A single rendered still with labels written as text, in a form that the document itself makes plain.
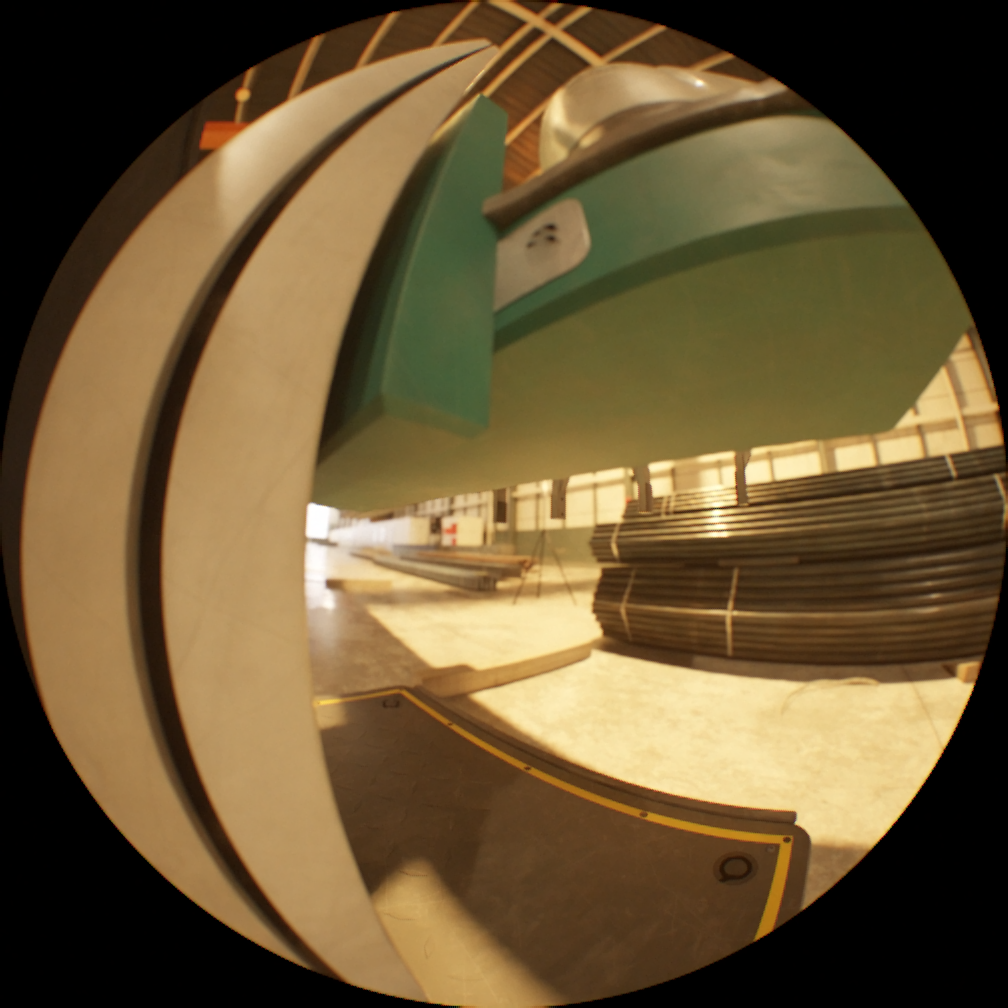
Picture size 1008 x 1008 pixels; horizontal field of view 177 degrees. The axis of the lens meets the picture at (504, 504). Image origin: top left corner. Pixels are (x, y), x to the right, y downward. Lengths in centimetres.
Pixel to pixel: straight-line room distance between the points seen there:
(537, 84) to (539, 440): 937
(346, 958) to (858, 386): 27
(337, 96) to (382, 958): 31
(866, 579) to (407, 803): 177
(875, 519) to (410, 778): 190
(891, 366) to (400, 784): 50
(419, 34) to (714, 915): 968
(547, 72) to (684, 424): 935
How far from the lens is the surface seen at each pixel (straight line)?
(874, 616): 174
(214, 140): 717
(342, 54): 960
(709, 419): 16
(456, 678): 137
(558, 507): 52
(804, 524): 185
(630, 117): 17
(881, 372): 15
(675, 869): 36
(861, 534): 187
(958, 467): 262
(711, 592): 182
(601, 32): 951
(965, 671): 182
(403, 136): 15
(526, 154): 978
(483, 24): 936
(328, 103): 16
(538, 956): 30
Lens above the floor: 60
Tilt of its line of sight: 8 degrees up
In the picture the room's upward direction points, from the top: 1 degrees clockwise
